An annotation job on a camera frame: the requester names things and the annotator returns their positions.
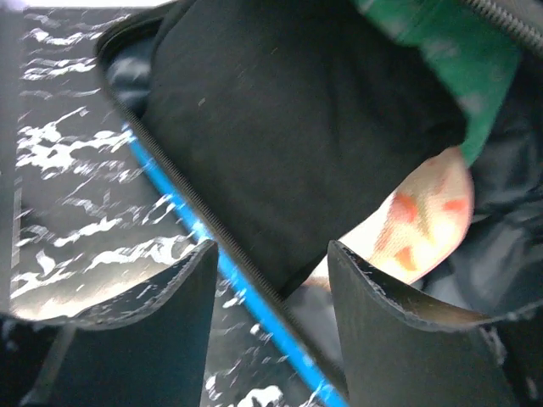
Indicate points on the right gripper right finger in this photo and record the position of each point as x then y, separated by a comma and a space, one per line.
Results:
402, 347

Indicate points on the black garment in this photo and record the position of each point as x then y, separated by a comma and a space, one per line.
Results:
292, 120

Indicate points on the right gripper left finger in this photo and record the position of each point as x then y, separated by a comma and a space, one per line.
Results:
144, 347

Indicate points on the green white patterned garment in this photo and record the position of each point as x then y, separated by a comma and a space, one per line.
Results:
476, 61

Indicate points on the blue fish-print suitcase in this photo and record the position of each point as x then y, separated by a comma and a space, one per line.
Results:
496, 269

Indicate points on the pink mesh patterned pouch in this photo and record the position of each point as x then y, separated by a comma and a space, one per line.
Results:
421, 222

